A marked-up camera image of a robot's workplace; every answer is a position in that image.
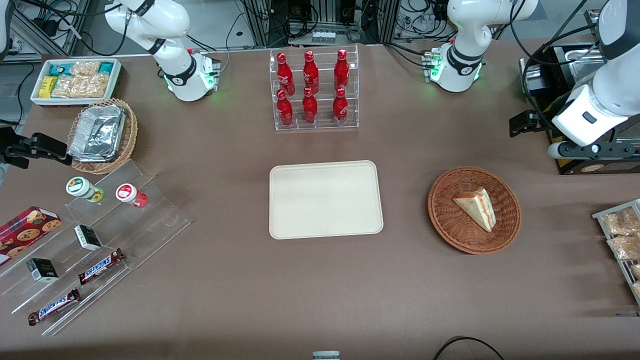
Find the teal snack packet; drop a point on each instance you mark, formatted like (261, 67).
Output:
(106, 67)
(59, 69)

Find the steel warmer pan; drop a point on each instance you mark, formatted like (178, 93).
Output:
(575, 54)

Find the red cola bottle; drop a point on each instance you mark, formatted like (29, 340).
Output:
(341, 70)
(340, 110)
(309, 110)
(285, 112)
(285, 75)
(310, 72)

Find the white power strip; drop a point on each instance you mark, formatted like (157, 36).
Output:
(323, 36)

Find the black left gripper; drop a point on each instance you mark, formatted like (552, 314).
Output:
(541, 121)

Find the yellow snack packet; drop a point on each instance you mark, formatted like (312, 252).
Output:
(47, 87)

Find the round brown wicker basket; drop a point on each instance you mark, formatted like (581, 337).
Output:
(450, 225)

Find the white rectangular snack bin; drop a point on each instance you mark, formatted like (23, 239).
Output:
(80, 102)

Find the clear bag of pastries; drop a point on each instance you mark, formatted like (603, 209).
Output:
(636, 271)
(625, 247)
(622, 222)
(637, 290)

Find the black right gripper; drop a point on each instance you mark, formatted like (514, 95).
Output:
(11, 148)

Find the large clear cracker bag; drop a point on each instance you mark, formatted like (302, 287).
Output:
(80, 86)

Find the beige plastic tray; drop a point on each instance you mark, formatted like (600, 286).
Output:
(325, 200)

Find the small black box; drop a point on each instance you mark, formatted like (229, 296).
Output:
(87, 237)
(42, 270)

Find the black food warmer machine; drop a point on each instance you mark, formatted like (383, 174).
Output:
(590, 167)

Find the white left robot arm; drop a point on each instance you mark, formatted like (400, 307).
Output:
(462, 25)

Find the small grey device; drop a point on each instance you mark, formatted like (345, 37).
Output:
(326, 355)

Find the clear acrylic stepped display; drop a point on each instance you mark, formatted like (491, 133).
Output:
(160, 220)

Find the red lid cup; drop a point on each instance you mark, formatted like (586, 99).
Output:
(126, 192)

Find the triangular sandwich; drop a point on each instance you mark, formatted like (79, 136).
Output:
(477, 207)

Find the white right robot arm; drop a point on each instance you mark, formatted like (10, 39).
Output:
(170, 20)

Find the aluminium frame rack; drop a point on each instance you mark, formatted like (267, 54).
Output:
(260, 20)

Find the clear acrylic bottle rack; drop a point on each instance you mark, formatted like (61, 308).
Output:
(324, 120)

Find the small clear cracker bag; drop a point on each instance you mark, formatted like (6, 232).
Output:
(85, 68)

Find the snickers chocolate bar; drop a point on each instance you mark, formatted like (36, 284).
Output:
(54, 306)
(100, 266)

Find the oval wicker basket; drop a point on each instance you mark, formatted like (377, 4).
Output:
(129, 145)

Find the red cookie box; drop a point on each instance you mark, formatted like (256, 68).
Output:
(25, 232)

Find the green lid cup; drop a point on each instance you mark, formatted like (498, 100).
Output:
(77, 186)

